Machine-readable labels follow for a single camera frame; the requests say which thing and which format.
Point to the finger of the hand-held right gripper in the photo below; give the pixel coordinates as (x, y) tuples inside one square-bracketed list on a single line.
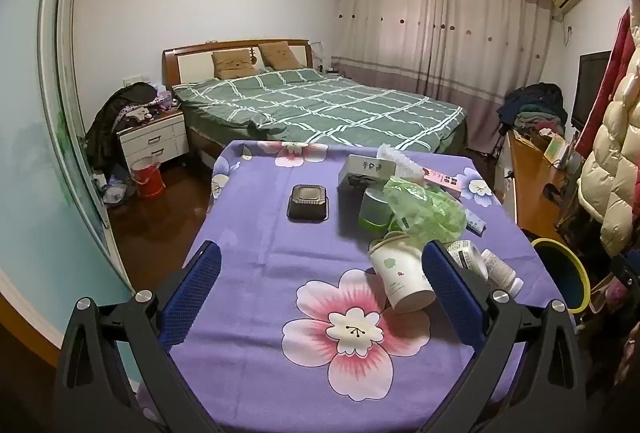
[(622, 273)]

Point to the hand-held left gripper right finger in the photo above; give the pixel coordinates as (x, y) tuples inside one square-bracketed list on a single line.
[(450, 293)]

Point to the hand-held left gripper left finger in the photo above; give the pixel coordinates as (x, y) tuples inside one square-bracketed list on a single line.
[(192, 293)]

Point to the yellow rimmed trash bin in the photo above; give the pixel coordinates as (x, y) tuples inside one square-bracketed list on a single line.
[(565, 273)]

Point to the green white round container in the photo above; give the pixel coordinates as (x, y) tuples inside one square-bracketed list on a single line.
[(374, 210)]

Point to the pink box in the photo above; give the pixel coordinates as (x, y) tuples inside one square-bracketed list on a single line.
[(442, 179)]

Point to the dark ribbed plastic tray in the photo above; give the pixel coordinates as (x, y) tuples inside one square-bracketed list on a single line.
[(307, 205)]

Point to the white labelled pill bottle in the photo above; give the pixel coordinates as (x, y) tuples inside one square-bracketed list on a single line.
[(467, 258)]

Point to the white paper cup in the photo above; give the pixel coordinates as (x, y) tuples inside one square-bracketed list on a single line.
[(400, 273)]

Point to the dark brown bag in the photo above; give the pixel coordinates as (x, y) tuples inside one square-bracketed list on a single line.
[(575, 218)]

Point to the white squeeze tube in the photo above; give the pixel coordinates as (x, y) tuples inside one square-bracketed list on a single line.
[(475, 219)]

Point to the green plastic bag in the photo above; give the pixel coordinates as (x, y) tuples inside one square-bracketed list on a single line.
[(425, 213)]

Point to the purple floral tablecloth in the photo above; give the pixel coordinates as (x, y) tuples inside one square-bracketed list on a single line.
[(300, 253)]

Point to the cream puffer jacket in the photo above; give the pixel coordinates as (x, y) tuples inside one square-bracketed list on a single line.
[(620, 153)]

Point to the red bucket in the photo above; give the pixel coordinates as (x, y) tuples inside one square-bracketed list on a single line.
[(149, 180)]

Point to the wooden desk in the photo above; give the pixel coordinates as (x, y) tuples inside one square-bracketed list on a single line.
[(535, 183)]

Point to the clear plastic bag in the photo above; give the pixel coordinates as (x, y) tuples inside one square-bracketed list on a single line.
[(117, 190)]

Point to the white pleated paper wrapper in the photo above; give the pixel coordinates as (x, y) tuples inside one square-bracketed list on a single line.
[(400, 160)]

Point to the green picture card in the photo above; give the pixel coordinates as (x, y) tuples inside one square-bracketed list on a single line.
[(555, 148)]

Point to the white cardboard box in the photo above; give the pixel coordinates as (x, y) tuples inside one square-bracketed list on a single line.
[(357, 168)]

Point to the white nightstand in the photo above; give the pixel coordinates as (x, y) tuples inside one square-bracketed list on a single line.
[(155, 140)]

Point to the pile of folded clothes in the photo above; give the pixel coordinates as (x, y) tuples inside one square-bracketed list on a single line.
[(535, 108)]

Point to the black television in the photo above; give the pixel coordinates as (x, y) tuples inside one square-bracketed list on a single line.
[(592, 88)]

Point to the patterned cloth pile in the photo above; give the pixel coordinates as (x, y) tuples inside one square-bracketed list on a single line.
[(160, 102)]

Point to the dark clothes heap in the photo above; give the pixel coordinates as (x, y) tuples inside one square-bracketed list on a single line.
[(115, 113)]

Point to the red garment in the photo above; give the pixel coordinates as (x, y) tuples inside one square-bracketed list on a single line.
[(615, 63)]

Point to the green plaid blanket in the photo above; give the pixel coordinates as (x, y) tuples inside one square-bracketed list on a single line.
[(325, 108)]

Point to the sliding wardrobe door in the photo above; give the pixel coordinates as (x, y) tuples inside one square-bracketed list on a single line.
[(30, 138)]

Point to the wooden bed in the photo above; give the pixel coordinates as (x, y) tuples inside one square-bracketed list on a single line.
[(195, 63)]

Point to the brown pillow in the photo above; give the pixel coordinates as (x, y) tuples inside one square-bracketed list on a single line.
[(280, 55), (232, 64)]

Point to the pink white curtain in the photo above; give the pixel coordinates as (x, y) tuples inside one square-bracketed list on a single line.
[(425, 38)]

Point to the wall socket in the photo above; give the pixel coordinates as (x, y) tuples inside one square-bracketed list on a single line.
[(134, 80)]

